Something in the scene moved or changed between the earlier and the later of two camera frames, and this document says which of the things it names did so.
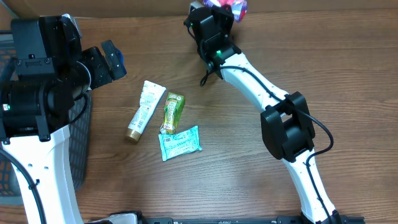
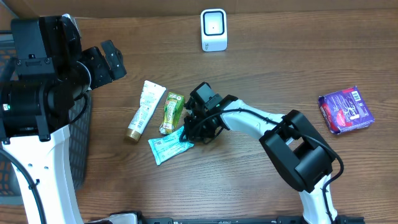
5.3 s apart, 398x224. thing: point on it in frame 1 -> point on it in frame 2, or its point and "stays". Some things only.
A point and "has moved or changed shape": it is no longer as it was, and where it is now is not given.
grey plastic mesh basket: (80, 135) stays
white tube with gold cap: (150, 94) stays
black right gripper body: (211, 15) -> (193, 123)
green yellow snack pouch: (173, 105) stays
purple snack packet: (239, 7) -> (346, 111)
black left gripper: (112, 59) stays
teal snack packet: (181, 144) has moved or changed shape
